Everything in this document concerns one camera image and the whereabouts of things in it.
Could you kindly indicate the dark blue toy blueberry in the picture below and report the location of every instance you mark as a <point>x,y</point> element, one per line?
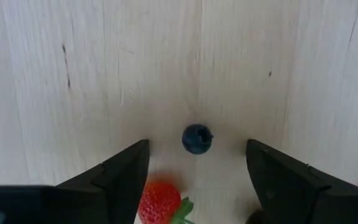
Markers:
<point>196,140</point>

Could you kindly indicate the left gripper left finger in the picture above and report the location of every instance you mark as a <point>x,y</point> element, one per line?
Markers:
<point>117,186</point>

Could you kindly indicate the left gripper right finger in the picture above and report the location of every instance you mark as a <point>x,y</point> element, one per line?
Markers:
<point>291,186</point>

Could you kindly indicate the red toy strawberry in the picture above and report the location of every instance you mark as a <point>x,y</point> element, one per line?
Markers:
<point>158,202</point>

